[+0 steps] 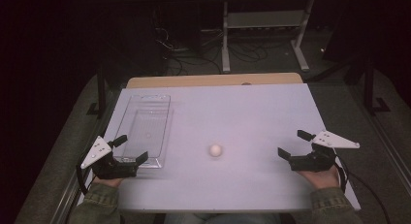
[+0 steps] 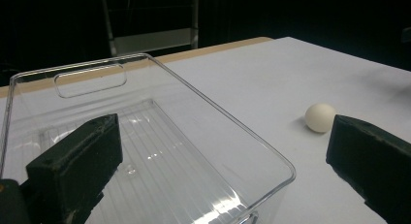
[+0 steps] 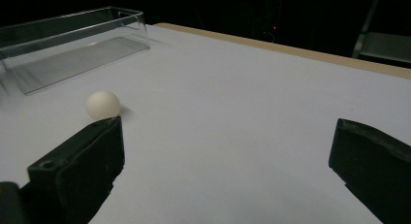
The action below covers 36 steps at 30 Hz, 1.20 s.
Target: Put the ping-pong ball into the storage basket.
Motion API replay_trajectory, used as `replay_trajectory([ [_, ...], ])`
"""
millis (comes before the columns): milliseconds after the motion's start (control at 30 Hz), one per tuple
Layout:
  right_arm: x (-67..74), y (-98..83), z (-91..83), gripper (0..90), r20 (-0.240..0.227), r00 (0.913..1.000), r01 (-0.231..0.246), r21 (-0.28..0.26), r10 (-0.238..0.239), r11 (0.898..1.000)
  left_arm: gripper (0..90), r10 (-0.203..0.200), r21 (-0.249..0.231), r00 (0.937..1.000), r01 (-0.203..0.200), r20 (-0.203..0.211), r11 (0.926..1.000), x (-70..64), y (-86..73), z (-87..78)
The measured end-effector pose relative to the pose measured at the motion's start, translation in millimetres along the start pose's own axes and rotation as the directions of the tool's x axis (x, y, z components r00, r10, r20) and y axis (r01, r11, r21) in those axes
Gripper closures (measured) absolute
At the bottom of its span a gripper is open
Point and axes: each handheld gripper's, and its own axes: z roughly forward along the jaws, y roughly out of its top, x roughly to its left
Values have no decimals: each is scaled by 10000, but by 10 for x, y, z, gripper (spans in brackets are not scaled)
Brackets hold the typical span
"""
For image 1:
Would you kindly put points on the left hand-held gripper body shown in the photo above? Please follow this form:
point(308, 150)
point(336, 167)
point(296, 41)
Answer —
point(110, 169)

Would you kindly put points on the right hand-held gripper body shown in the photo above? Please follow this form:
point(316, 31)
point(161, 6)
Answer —
point(318, 161)

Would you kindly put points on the clear plastic tray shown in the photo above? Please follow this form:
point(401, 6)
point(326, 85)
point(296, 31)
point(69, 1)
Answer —
point(147, 127)

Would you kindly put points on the white ball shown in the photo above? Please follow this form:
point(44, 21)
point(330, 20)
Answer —
point(215, 150)

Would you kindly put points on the person's left hand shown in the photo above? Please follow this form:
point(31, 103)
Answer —
point(108, 182)

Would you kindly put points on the person's right hand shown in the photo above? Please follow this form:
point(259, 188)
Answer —
point(323, 179)

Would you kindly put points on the black floor stand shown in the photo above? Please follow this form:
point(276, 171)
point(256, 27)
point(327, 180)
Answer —
point(101, 91)
point(370, 88)

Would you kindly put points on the wooden table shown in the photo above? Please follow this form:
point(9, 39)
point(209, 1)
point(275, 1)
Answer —
point(213, 80)

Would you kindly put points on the grey metal stand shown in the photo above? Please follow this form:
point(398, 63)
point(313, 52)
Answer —
point(265, 19)

